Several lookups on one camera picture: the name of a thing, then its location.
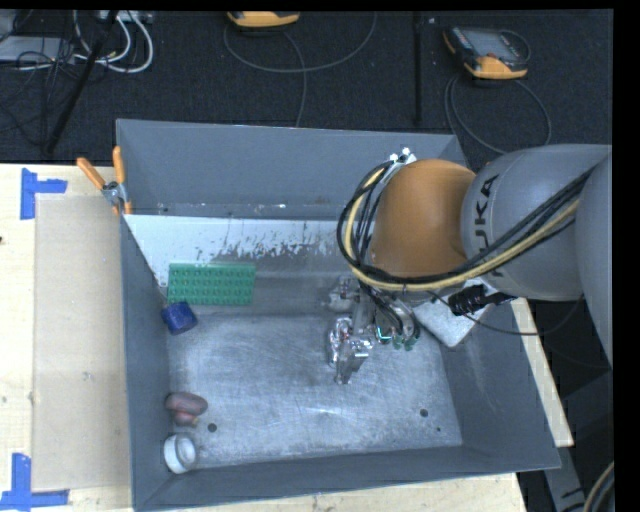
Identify red-brown toy food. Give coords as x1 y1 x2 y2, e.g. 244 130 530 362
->
164 391 209 428

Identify green studded flat block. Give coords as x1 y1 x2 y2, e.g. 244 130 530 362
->
166 262 258 307

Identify brown cardboard board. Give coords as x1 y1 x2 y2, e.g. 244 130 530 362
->
30 193 133 494

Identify grey metal bin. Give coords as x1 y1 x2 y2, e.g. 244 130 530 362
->
115 118 563 512

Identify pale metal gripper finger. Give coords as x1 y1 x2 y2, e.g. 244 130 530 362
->
334 337 374 386
326 316 352 370

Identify black cylinder on white bracket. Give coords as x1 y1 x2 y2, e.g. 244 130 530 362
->
412 279 518 349

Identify white ring cup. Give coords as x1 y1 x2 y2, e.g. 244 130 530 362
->
162 433 198 475

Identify blue cylinder cup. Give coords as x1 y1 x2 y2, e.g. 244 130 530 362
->
160 300 199 336

